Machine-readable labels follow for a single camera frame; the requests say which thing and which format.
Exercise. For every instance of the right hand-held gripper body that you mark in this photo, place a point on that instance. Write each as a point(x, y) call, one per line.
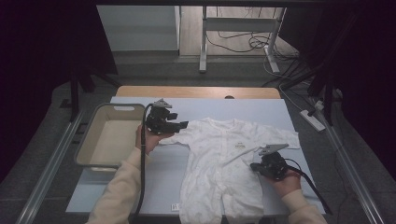
point(275, 166)

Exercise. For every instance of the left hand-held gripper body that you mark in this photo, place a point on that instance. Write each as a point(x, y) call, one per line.
point(158, 123)

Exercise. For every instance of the white baby romper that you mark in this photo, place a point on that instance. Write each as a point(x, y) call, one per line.
point(218, 161)

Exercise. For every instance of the beige plastic basket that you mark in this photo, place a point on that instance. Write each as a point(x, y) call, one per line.
point(109, 143)

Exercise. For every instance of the person's left hand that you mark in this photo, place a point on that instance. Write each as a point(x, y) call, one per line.
point(148, 140)

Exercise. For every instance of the person's right hand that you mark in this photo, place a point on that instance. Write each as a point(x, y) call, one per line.
point(288, 185)

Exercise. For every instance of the white table board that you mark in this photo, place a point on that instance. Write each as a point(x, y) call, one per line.
point(202, 109)

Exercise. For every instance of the white power strip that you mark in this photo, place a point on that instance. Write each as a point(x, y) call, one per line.
point(312, 120)

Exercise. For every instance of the white plug adapter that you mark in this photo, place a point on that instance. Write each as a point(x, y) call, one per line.
point(319, 105)

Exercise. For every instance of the black metal stand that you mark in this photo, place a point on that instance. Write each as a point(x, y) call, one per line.
point(74, 99)
point(328, 105)

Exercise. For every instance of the white cabinet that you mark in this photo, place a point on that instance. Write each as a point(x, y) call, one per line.
point(140, 28)

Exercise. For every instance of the dark curtain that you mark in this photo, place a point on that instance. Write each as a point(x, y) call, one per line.
point(37, 62)
point(367, 77)

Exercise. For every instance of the aluminium rail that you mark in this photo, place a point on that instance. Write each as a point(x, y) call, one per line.
point(48, 174)
point(351, 174)

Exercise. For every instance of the white desk frame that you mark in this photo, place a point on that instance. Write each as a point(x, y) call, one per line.
point(239, 24)

